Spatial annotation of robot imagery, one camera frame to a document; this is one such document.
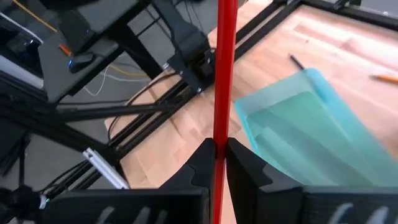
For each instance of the black computer mouse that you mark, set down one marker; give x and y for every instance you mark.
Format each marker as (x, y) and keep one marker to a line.
(81, 62)

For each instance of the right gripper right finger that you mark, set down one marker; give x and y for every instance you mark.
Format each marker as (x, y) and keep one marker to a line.
(258, 193)

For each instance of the silver aluminium extrusion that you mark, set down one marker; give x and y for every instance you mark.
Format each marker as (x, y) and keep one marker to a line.
(105, 168)

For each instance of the orange pencil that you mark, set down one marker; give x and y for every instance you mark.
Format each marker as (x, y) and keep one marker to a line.
(385, 78)

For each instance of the dark blue pencil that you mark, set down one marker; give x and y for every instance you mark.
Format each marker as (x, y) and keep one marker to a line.
(297, 62)

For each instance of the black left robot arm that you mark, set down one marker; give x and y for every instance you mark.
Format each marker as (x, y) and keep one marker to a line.
(186, 40)

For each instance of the red pencil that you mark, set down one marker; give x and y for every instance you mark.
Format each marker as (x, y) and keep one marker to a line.
(225, 77)

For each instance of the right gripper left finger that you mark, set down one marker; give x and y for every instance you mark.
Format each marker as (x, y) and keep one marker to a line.
(199, 174)

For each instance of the green translucent plastic bin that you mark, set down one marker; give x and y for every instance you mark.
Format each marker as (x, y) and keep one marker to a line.
(311, 130)

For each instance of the orange marker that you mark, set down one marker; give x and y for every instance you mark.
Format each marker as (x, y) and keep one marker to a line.
(65, 49)

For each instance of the dark side desk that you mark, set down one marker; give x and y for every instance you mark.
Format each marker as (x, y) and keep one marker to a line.
(53, 74)

